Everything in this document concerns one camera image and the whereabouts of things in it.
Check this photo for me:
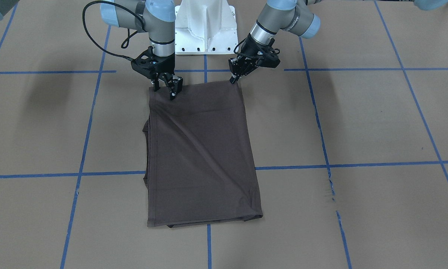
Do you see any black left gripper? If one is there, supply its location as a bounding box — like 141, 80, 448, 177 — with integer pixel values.
229, 34, 273, 84

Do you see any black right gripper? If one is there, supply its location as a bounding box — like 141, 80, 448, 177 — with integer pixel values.
149, 53, 183, 101

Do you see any dark brown t-shirt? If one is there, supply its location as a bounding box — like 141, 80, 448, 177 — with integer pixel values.
143, 81, 263, 228

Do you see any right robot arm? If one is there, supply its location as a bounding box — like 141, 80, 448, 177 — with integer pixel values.
100, 0, 183, 100

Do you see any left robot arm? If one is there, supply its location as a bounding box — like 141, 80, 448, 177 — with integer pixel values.
228, 0, 321, 84

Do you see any white metal mounting plate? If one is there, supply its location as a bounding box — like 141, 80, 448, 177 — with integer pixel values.
174, 0, 238, 55

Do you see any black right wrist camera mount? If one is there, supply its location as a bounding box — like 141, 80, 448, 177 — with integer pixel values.
130, 46, 156, 79

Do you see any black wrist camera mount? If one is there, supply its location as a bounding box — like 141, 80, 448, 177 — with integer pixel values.
130, 46, 156, 79
229, 47, 280, 75

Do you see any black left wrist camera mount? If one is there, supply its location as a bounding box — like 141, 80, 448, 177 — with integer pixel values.
229, 47, 280, 75

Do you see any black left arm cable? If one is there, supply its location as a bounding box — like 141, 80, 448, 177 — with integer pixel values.
233, 37, 280, 60

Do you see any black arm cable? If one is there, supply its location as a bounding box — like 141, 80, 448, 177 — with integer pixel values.
82, 1, 146, 62
233, 37, 280, 60

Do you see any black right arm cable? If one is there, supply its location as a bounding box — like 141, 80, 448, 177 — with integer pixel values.
82, 1, 146, 62

